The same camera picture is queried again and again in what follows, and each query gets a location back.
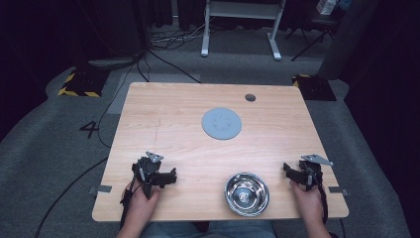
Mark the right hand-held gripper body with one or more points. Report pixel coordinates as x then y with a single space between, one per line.
312 172

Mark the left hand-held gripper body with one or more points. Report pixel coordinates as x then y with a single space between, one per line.
145 167

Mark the person's right hand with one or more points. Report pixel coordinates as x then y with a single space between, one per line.
308 205

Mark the person's left hand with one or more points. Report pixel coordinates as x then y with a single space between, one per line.
141 208

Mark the shiny steel bowl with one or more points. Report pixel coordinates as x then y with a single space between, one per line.
247 195

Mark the person's blue jeans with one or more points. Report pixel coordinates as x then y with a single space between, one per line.
211 229

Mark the grey round mat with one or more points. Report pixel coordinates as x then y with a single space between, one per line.
221 123

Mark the grey stand base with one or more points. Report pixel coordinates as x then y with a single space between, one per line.
112 62

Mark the black folding chair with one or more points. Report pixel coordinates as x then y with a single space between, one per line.
318 24

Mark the white box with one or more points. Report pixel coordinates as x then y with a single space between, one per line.
326 6

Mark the grey metal table bracket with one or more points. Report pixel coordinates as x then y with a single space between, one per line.
100 189
337 190

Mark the black yellow striped base plate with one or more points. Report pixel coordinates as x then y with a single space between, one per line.
315 87
82 84

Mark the white metal desk frame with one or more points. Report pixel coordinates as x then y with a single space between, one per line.
242 10

